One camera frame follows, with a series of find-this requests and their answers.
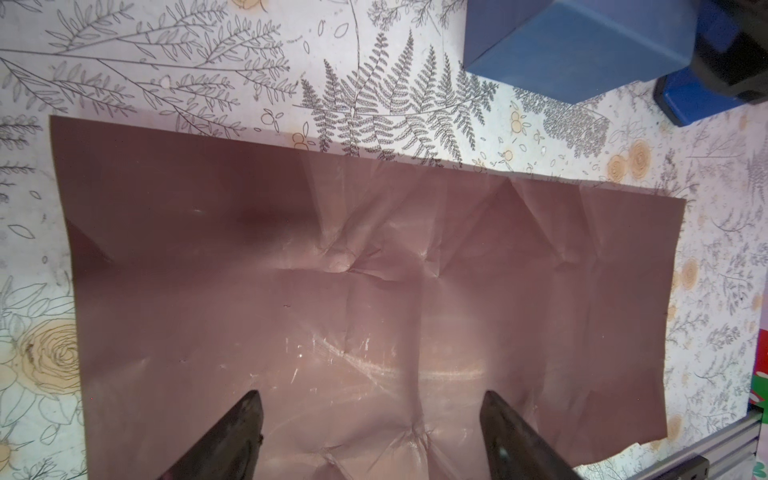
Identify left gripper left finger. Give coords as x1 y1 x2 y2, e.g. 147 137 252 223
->
159 390 264 480

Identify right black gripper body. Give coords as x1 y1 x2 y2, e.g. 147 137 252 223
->
691 0 767 104

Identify blue gift box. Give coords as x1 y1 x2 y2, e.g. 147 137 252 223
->
463 0 700 104

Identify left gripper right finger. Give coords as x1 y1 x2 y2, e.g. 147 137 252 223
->
479 390 580 480

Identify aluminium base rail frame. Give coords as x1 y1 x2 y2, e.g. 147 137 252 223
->
632 405 763 480

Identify floral table mat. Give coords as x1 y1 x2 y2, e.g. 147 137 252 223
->
1 1 767 479

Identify maroon wrapping paper sheet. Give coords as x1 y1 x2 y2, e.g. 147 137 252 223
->
50 117 685 479

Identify blue tape dispenser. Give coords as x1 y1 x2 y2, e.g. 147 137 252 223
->
653 1 744 127

